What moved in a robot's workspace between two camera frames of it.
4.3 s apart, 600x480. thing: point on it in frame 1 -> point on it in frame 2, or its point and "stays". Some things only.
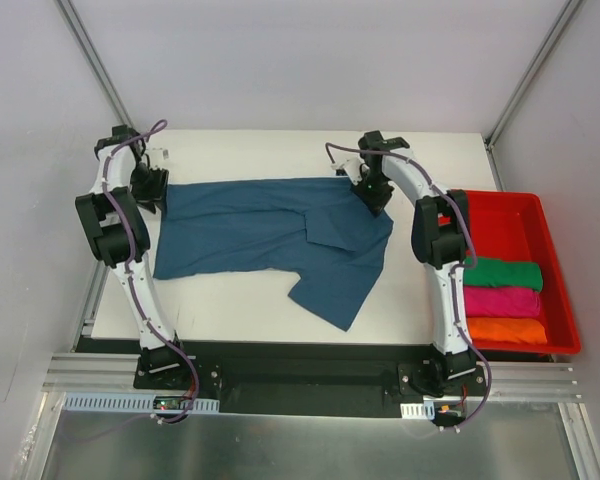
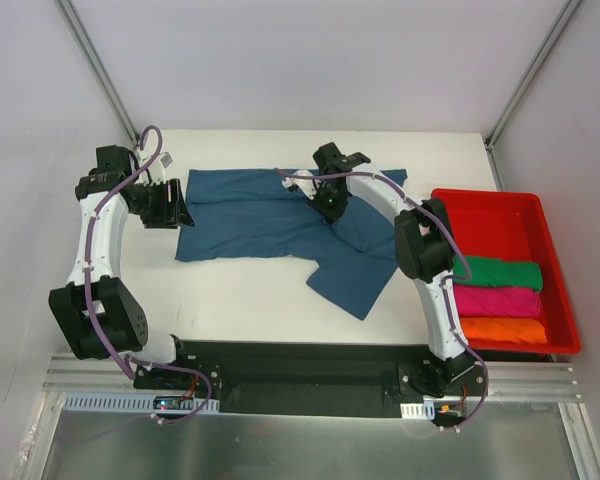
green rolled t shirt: (508, 274) stays
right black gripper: (376, 198) -> (328, 198)
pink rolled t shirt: (501, 301) stays
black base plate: (303, 377) stays
